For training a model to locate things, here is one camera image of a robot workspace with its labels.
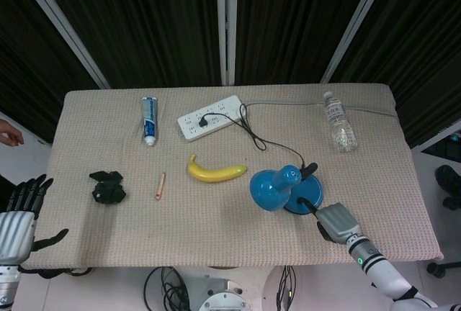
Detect white slanted frame post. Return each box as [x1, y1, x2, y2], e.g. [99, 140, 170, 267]
[320, 0, 397, 84]
[10, 0, 111, 89]

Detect white robot torso base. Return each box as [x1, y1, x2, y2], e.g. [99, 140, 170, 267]
[197, 271, 278, 311]

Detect blue desk lamp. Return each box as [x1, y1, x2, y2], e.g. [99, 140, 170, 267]
[249, 162, 324, 215]

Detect black cable under table edge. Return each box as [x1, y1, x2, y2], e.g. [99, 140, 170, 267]
[17, 266, 94, 279]

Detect black floor cable bundle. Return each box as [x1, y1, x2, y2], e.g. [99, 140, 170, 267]
[276, 266, 298, 307]

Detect black office chair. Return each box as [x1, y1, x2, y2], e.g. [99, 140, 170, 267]
[426, 164, 461, 279]

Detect black binder clip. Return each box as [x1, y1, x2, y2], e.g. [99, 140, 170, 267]
[89, 170, 127, 204]

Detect beige waffle-weave tablecloth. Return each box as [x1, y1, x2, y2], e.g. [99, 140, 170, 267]
[21, 83, 444, 271]

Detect yellow banana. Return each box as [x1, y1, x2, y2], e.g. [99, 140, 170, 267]
[187, 153, 249, 184]

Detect black floor cable loop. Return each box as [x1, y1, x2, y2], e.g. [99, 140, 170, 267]
[143, 266, 191, 311]

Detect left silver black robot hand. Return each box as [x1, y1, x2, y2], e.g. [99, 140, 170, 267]
[0, 173, 69, 265]

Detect grey power strip cable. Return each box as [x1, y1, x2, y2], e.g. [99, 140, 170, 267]
[244, 100, 397, 120]

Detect bystander bare hand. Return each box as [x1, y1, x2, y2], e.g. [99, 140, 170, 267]
[0, 119, 24, 146]

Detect white upright frame post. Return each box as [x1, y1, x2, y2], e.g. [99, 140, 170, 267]
[215, 0, 237, 86]

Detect short wooden pencil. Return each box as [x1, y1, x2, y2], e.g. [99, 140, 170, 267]
[155, 172, 167, 202]

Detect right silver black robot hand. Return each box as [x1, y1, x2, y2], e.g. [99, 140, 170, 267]
[295, 197, 363, 245]

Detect black power cable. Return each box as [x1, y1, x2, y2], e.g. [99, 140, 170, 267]
[197, 103, 307, 170]

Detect white power strip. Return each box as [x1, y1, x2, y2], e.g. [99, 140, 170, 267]
[176, 94, 248, 143]

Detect clear plastic water bottle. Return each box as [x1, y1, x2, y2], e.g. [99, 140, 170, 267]
[322, 91, 359, 153]

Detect blue white toothpaste tube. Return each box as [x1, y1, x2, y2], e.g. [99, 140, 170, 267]
[140, 96, 159, 148]

